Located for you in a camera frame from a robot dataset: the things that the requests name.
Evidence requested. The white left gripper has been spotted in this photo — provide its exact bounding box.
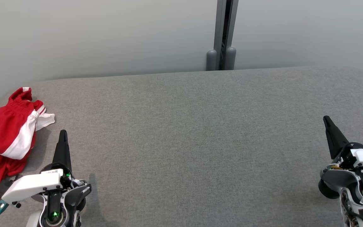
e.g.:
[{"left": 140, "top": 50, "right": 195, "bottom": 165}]
[{"left": 1, "top": 130, "right": 73, "bottom": 205}]

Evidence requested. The grey partition post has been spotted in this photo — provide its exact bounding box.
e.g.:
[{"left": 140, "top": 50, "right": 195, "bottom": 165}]
[{"left": 213, "top": 0, "right": 239, "bottom": 71}]

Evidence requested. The grey rounded post cap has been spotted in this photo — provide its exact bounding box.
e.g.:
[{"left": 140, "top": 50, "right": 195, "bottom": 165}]
[
  {"left": 206, "top": 50, "right": 217, "bottom": 71},
  {"left": 225, "top": 47, "right": 236, "bottom": 70}
]

